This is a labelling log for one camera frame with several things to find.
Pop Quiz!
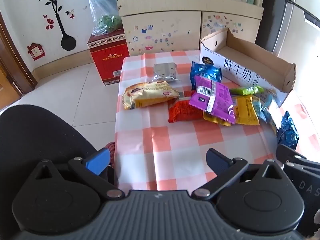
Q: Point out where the blue foil snack pack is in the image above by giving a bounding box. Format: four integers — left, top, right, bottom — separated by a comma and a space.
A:
190, 61, 222, 90
277, 111, 299, 150

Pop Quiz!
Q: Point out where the yellow snack pack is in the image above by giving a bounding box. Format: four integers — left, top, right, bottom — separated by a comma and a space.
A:
203, 111, 232, 127
232, 95, 260, 126

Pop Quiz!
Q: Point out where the purple snack pack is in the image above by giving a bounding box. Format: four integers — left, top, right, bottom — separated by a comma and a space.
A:
189, 76, 235, 124

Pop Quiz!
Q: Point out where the red snack pack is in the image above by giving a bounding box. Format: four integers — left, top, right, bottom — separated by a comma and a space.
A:
168, 100, 203, 123

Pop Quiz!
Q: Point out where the light blue snack pack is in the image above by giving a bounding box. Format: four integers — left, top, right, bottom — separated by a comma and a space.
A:
252, 94, 279, 134

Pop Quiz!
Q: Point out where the croissant snack pack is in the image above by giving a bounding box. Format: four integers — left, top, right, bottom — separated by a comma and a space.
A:
121, 81, 180, 110

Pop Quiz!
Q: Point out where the green snack pack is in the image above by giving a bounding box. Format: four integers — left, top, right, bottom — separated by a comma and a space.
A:
229, 85, 264, 96

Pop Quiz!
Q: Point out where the silver foil snack pack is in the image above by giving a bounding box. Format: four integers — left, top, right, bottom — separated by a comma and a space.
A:
152, 62, 177, 82

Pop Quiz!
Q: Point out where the orange white checkered tablecloth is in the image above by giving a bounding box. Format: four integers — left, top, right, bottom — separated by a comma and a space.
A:
115, 50, 319, 192

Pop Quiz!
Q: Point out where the cardboard milk box tray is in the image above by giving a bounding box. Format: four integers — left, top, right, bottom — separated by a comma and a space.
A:
199, 28, 296, 106

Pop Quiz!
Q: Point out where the red gift box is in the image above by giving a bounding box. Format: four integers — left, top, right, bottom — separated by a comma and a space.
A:
87, 29, 129, 85

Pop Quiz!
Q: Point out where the clear plastic bag with greens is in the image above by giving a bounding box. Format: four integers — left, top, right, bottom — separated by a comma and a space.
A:
89, 0, 123, 36

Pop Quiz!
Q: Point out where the beige cabinet with stickers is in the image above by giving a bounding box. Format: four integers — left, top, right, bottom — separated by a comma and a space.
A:
118, 0, 264, 56

